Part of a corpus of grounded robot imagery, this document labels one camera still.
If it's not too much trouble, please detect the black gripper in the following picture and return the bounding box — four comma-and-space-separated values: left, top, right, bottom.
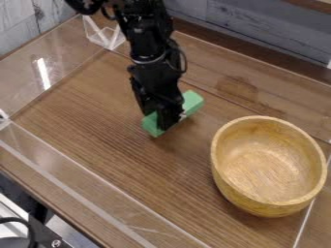
128, 59, 184, 131

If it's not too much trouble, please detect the green rectangular block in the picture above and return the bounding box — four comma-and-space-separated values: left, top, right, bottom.
141, 90, 204, 138

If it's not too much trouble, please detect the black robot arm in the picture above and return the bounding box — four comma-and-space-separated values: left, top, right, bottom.
64, 0, 186, 131

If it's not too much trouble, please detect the brown wooden bowl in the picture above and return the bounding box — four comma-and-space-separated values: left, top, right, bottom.
209, 115, 326, 218

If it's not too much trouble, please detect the clear acrylic corner bracket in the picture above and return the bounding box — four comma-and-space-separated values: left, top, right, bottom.
82, 15, 125, 51

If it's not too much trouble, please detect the clear acrylic tray wall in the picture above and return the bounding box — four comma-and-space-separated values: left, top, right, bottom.
0, 109, 210, 248

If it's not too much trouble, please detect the black metal table bracket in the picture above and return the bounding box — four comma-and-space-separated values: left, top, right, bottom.
27, 217, 72, 248

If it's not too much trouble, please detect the black cable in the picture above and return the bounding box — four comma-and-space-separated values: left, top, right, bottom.
0, 216, 37, 248

